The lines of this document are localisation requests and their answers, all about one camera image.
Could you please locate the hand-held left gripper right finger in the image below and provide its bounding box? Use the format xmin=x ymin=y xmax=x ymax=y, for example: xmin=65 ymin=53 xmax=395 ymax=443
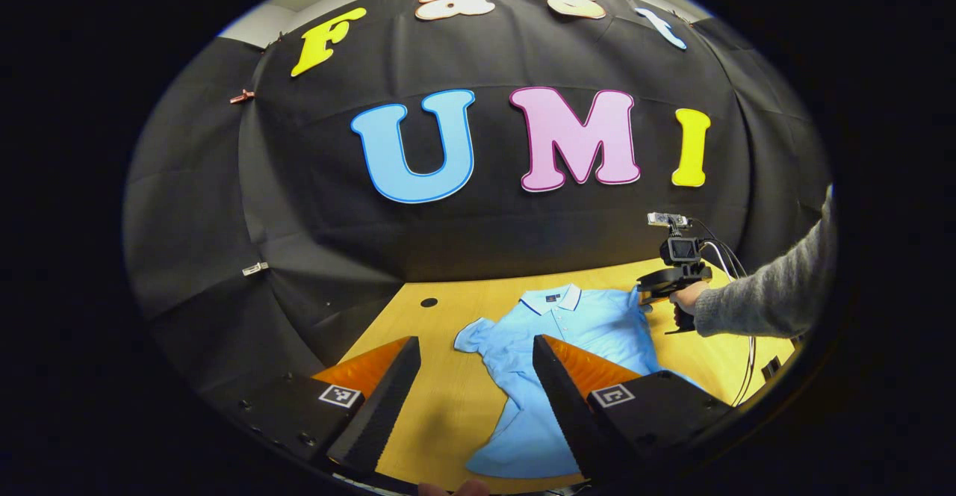
xmin=532 ymin=334 xmax=736 ymax=482

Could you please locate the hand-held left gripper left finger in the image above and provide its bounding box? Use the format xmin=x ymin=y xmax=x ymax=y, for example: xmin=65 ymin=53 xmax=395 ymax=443
xmin=239 ymin=335 xmax=423 ymax=482

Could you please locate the light blue T-shirt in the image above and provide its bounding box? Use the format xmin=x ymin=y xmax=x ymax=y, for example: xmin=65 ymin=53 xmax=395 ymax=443
xmin=453 ymin=283 xmax=704 ymax=480

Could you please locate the black backdrop cloth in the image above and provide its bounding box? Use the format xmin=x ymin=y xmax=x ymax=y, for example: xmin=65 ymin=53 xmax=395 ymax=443
xmin=123 ymin=0 xmax=834 ymax=407

